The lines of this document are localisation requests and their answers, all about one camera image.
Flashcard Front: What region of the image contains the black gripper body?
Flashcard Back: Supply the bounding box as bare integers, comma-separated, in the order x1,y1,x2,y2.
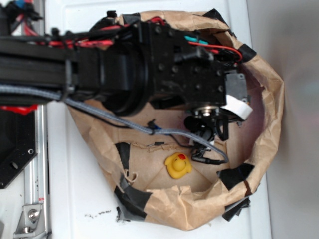
149,23,252,141

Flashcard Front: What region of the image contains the yellow rubber duck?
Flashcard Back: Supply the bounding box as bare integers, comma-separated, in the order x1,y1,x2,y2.
164,152,192,179

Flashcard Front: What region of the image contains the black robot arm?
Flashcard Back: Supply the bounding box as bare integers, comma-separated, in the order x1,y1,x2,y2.
0,17,252,140

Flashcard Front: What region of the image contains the brown paper bin liner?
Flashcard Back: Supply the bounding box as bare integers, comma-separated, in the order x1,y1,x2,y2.
70,10,284,231

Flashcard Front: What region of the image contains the grey braided cable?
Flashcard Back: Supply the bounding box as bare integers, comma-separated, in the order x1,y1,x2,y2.
0,84,229,165

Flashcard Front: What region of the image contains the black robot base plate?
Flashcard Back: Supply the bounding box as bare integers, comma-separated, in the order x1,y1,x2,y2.
0,110,37,189

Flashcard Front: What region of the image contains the aluminium extrusion rail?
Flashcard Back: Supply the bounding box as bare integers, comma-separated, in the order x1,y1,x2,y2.
24,105,52,239

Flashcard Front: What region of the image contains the metal corner bracket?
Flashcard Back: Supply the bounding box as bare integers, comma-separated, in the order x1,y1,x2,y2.
13,204,46,239

